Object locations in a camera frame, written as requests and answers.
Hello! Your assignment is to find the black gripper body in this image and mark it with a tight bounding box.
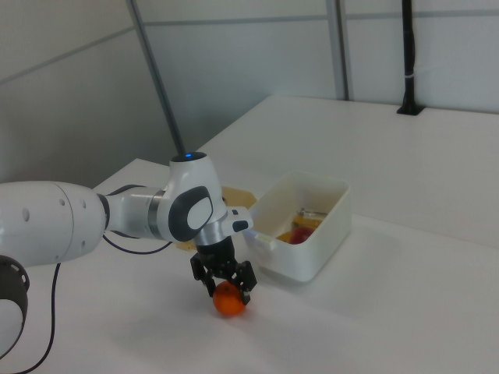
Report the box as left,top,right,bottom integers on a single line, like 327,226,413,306
196,238,238,274

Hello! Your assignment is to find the orange fruit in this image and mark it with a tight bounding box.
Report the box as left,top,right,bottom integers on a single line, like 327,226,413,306
212,282,247,317

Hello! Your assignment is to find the red apple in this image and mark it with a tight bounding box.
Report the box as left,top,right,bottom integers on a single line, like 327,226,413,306
290,228,315,245

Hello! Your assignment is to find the white plastic container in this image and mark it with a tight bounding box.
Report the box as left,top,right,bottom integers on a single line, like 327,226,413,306
243,171,351,284

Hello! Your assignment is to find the beige container lid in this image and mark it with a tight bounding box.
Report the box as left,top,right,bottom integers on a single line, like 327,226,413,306
175,185,258,252

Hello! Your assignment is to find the large orange C-clamp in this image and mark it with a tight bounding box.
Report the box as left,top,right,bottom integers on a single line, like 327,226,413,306
278,208,331,245

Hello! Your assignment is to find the tall black pole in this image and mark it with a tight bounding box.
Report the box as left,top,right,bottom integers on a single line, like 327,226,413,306
396,0,425,116

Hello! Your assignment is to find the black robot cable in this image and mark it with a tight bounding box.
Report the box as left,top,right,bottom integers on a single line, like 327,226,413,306
0,229,175,374

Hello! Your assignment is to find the grey partition post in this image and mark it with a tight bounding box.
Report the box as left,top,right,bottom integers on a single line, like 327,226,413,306
325,0,350,101
126,0,188,153

